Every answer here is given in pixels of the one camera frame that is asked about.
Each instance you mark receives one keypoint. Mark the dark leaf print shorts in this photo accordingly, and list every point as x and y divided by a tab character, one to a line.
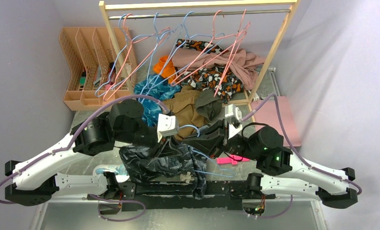
177	158

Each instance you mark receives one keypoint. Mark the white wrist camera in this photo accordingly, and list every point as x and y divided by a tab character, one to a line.
167	126
233	115

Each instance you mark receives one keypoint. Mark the pink garment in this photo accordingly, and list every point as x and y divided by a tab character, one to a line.
243	65

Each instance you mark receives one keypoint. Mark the pink wire hanger left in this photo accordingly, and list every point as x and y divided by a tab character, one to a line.
124	56

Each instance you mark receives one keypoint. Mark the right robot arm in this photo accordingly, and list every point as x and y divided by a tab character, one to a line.
282	171

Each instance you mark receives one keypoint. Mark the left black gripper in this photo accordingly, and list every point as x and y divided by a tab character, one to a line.
169	146

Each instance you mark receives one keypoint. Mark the pink wire hanger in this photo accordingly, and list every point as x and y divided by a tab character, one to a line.
124	56
176	80
241	33

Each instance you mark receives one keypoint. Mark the olive green garment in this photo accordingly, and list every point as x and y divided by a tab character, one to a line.
207	105

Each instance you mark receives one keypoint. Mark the pink wire hanger right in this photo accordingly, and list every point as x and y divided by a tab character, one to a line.
241	33

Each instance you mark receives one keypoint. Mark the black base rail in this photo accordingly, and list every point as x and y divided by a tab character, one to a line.
178	195

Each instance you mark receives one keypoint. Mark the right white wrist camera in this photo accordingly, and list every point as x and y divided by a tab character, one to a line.
233	115

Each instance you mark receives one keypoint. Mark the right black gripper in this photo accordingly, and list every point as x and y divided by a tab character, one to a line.
214	142

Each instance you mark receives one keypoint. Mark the pink plastic clip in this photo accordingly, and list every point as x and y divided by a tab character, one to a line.
232	159

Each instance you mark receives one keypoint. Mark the wooden clothes rack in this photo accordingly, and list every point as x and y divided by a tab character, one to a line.
289	14

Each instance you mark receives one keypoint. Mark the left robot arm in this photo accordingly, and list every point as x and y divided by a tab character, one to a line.
39	179

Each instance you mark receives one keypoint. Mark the pink wire hanger middle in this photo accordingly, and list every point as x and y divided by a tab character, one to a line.
176	80

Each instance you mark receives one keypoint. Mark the peach file organizer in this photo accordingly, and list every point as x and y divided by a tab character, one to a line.
90	54

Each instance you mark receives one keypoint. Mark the orange black patterned garment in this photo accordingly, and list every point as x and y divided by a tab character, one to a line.
204	78

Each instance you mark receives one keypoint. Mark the brown shorts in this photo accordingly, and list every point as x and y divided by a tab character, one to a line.
183	107

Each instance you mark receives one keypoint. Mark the blue leaf print garment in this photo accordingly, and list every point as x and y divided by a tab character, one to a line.
159	88

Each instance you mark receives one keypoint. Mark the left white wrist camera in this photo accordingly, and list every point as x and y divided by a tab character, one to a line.
167	126

